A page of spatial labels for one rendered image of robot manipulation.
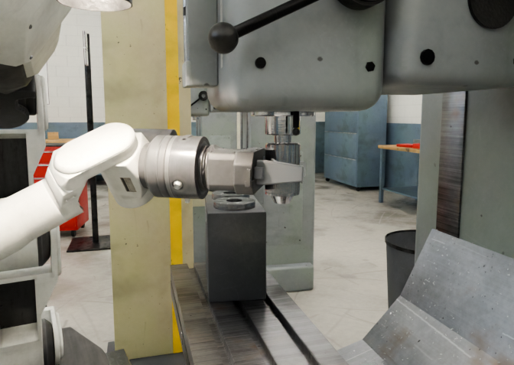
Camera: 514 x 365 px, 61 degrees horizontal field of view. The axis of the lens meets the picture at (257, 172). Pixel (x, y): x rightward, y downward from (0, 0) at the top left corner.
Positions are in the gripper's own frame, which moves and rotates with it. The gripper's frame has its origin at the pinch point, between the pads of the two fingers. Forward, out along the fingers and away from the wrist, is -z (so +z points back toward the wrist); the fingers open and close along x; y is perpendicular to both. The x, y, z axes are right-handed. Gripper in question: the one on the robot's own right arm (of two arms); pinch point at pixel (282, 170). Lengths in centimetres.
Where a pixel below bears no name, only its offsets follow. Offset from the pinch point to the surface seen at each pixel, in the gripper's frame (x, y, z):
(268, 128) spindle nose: -1.6, -5.7, 1.8
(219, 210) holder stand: 26.8, 12.0, 15.7
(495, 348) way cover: 6.6, 25.9, -31.1
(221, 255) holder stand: 24.9, 20.7, 14.7
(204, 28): -6.4, -17.5, 9.1
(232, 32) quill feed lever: -16.7, -15.1, 3.2
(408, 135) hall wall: 703, 19, -134
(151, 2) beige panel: 152, -62, 82
